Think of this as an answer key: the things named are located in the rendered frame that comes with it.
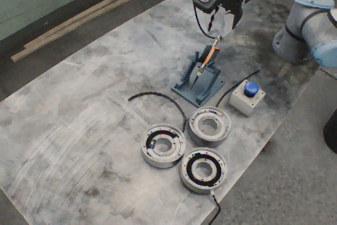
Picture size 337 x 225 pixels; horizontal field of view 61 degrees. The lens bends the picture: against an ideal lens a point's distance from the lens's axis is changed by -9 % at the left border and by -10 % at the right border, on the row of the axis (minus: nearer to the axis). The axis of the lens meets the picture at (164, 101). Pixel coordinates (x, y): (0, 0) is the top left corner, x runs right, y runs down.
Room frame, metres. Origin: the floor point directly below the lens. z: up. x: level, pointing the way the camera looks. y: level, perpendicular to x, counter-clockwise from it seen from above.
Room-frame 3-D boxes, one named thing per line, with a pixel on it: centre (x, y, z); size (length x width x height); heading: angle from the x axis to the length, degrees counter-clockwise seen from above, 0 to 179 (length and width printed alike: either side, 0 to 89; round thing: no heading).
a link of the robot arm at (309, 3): (0.81, -0.42, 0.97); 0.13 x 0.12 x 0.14; 11
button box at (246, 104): (0.55, -0.23, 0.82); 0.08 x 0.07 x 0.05; 144
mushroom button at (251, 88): (0.55, -0.22, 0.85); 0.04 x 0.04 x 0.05
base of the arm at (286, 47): (0.82, -0.42, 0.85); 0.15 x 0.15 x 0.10
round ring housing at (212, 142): (0.44, -0.12, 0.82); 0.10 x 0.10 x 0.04
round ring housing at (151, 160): (0.37, -0.01, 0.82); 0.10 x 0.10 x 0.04
